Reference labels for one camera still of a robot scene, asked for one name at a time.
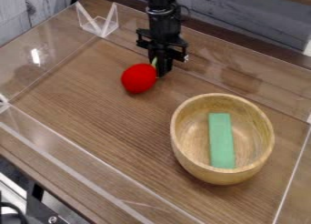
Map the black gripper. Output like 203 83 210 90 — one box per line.
137 6 189 77

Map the red felt radish toy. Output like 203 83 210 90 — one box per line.
121 57 158 94

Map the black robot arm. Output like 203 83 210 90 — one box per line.
137 0 189 77

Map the clear acrylic table barrier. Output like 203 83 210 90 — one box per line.
0 7 311 224

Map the wooden bowl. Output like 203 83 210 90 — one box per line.
170 93 277 186

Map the green rectangular block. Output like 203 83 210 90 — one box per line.
210 113 237 169

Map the clear acrylic corner bracket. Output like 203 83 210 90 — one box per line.
75 2 119 38

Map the black table leg bracket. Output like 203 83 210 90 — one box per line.
26 183 70 224

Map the black cable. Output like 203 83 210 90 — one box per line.
0 200 31 224

